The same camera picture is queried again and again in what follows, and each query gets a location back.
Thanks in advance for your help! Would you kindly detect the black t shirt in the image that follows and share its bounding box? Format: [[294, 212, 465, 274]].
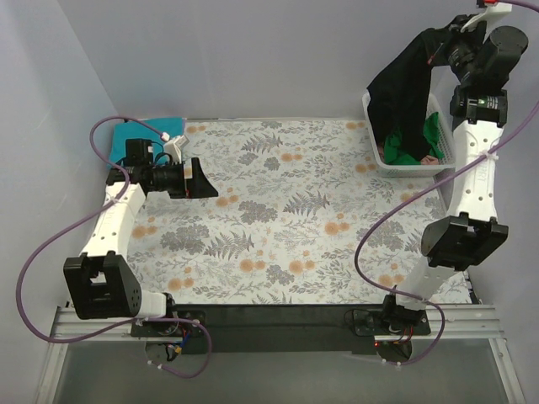
[[367, 28, 449, 139]]

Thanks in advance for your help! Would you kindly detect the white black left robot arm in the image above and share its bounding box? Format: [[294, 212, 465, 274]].
[[63, 136, 218, 337]]

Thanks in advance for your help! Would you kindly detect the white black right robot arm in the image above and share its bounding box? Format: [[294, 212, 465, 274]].
[[380, 24, 528, 335]]

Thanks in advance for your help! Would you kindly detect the white plastic laundry basket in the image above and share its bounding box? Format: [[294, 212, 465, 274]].
[[361, 90, 458, 178]]

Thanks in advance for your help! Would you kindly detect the folded teal t shirt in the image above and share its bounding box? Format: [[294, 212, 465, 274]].
[[109, 117, 184, 162]]

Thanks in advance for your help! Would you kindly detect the floral patterned table mat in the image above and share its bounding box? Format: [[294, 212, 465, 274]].
[[127, 120, 446, 304]]

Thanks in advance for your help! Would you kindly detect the green t shirt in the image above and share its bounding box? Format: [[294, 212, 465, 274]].
[[383, 112, 446, 165]]

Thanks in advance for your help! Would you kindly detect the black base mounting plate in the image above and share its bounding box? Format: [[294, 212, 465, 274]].
[[130, 303, 431, 357]]

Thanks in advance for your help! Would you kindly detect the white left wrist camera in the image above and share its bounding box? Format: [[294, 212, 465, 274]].
[[162, 133, 189, 163]]

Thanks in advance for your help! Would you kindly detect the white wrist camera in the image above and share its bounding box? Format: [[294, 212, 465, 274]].
[[460, 0, 512, 32], [162, 133, 189, 163]]

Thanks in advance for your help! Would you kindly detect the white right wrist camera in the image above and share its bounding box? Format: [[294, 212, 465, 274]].
[[460, 0, 512, 32]]

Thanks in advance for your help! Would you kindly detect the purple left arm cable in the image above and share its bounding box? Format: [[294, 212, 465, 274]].
[[16, 117, 211, 379]]

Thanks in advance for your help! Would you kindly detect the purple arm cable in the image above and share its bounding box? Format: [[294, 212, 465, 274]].
[[16, 117, 211, 379], [354, 0, 539, 367]]

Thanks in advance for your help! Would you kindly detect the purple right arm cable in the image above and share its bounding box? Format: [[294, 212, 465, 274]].
[[354, 0, 539, 367]]

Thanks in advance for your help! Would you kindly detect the aluminium frame rail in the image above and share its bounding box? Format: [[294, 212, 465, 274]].
[[49, 303, 506, 344]]

